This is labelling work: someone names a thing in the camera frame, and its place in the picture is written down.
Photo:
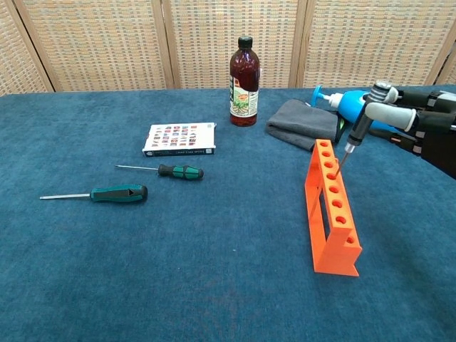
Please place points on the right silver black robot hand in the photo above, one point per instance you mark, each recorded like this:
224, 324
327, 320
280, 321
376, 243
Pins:
434, 135

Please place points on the black silver precision screwdriver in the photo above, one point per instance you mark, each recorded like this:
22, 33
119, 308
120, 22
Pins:
360, 130

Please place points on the orange perforated holder block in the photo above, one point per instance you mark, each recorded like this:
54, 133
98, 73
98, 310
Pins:
331, 246

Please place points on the slim green black striped screwdriver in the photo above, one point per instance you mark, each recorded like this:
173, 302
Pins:
181, 172

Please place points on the thick green black screwdriver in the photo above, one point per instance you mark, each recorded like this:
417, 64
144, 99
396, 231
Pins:
117, 194

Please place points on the blue pump detergent bottle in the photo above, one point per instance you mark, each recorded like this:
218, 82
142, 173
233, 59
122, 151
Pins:
351, 105

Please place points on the black item with green stripe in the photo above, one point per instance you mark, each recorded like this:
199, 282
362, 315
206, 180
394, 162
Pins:
340, 126

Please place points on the folded grey cloth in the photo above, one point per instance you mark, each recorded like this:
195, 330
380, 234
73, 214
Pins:
299, 123

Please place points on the dark brown labelled bottle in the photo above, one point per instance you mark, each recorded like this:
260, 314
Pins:
244, 71

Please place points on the white box with picture grid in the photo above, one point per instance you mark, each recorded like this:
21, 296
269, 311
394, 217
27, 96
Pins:
178, 137

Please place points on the blue carpet table cover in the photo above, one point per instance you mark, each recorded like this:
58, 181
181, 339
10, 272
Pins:
142, 267

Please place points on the woven bamboo folding screen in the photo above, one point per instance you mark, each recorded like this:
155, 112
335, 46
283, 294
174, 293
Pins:
99, 42

